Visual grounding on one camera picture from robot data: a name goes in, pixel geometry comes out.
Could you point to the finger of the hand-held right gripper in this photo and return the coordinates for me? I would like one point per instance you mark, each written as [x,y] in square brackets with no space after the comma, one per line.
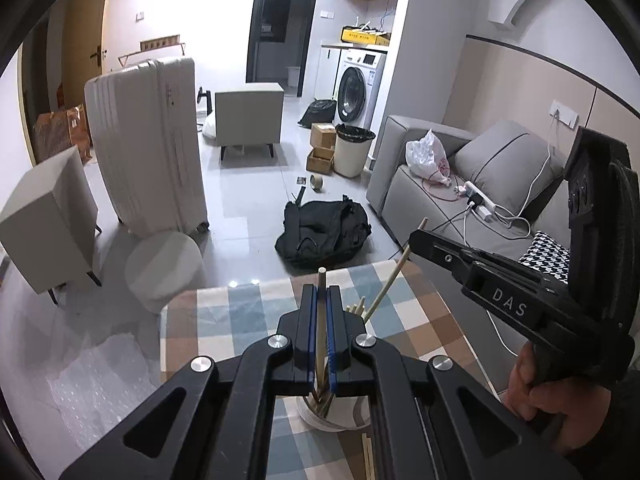
[440,252]

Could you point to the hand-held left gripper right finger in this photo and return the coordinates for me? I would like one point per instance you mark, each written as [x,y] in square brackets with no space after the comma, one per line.
[334,325]

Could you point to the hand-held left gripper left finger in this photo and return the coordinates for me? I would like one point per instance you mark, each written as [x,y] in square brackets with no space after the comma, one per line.
[311,320]

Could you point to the wooden chopstick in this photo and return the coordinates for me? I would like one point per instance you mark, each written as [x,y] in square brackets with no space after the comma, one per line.
[321,310]
[387,285]
[327,404]

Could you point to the person's right forearm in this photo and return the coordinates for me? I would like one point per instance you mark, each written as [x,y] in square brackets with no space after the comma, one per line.
[617,440]

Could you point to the person's right hand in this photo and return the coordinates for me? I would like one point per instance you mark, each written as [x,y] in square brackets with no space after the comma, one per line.
[520,385]

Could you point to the houndstooth pillow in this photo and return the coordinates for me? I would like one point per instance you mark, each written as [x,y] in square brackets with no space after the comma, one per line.
[545,255]

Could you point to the grey sofa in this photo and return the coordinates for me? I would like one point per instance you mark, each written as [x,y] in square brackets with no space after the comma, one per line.
[415,200]

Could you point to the white power strip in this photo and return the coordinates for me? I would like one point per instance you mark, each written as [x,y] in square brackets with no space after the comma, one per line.
[480,199]

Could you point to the black backpack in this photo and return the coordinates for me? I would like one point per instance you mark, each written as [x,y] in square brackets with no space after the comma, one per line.
[325,232]

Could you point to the white plastic bag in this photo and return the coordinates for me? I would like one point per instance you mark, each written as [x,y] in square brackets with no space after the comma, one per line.
[425,155]

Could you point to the checked tablecloth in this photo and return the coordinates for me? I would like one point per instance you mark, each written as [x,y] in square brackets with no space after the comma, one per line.
[210,320]

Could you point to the grey sofa cushion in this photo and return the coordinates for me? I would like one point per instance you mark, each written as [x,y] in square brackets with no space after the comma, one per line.
[505,160]

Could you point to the cream trash bin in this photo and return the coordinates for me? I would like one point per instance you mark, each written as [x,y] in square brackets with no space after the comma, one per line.
[352,155]

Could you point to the brown tape roll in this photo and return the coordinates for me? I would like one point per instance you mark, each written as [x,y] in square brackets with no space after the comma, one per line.
[317,183]

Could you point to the open cardboard box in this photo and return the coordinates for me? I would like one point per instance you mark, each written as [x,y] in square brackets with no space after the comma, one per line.
[319,161]

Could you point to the round white stool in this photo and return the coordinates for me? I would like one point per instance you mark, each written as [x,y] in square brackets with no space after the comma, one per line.
[162,270]

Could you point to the closed cardboard box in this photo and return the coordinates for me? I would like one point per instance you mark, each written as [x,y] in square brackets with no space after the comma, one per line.
[322,135]

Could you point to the white washing machine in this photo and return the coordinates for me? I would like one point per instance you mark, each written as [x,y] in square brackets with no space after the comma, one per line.
[357,90]

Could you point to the black garbage bag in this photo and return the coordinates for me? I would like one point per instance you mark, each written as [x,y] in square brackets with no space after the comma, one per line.
[319,112]

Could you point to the grey cabinet far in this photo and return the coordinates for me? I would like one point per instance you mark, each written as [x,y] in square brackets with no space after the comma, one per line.
[250,115]

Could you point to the grey cabinet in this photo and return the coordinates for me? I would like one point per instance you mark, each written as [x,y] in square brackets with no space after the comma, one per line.
[250,115]
[45,220]

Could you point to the bubble wrap sheet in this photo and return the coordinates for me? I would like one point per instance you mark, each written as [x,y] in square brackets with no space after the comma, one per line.
[100,390]

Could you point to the yellow box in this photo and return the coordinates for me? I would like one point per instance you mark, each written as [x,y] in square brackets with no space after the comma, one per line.
[365,36]

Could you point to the small white bin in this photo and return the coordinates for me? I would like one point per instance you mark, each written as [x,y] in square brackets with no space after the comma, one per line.
[293,76]

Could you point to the white suitcase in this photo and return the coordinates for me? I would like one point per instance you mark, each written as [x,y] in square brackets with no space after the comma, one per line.
[145,145]

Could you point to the dark doorway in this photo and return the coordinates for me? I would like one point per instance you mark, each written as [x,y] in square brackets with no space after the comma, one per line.
[280,25]

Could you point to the grey cabinet near left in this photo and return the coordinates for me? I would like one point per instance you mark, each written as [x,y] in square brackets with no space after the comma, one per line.
[45,220]

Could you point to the brown parcels by door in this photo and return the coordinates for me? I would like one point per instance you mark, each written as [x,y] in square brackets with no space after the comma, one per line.
[60,132]

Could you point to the wooden drying rack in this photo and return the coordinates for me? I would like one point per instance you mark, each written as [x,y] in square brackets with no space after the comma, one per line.
[160,45]

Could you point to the wooden door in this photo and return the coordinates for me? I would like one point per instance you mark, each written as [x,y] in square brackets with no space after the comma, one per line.
[85,35]

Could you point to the wall socket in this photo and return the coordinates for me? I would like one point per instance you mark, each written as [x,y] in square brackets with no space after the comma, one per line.
[564,112]

